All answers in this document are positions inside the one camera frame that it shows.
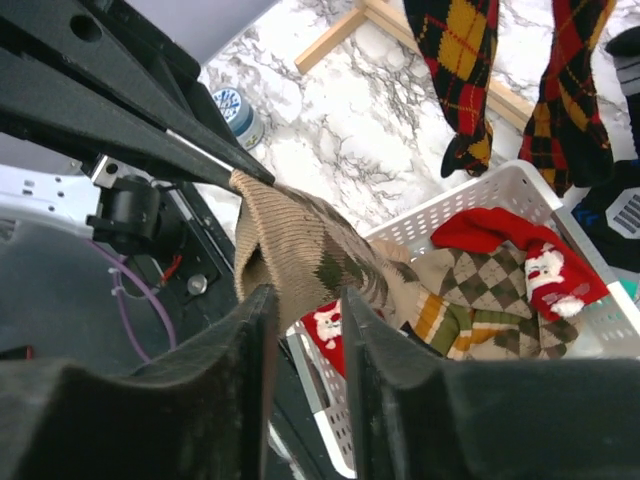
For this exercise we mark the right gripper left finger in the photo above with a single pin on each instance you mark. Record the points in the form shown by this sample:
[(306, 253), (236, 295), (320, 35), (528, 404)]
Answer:
[(198, 412)]

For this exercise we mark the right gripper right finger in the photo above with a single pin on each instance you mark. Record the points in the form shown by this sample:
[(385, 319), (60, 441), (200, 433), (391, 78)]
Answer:
[(417, 416)]

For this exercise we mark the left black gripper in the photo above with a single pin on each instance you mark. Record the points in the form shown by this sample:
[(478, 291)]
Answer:
[(94, 78)]

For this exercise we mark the beige brown argyle sock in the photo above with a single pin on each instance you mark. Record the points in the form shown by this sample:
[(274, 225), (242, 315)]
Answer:
[(309, 252)]

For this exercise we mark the striped argyle sock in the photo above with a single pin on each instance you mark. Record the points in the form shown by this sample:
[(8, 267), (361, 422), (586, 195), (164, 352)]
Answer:
[(477, 308)]

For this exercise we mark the red santa sock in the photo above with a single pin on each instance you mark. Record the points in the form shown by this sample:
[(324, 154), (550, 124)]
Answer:
[(559, 284), (324, 326)]

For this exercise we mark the small blue white jar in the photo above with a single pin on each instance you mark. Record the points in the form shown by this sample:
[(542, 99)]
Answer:
[(244, 122)]

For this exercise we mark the white perforated plastic basket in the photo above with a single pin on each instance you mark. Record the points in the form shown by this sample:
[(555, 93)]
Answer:
[(611, 326)]

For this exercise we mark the black sock with label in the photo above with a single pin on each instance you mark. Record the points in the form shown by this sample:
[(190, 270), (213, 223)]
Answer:
[(609, 214)]

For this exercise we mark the black red yellow argyle sock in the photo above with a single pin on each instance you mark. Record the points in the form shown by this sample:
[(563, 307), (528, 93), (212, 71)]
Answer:
[(458, 41)]

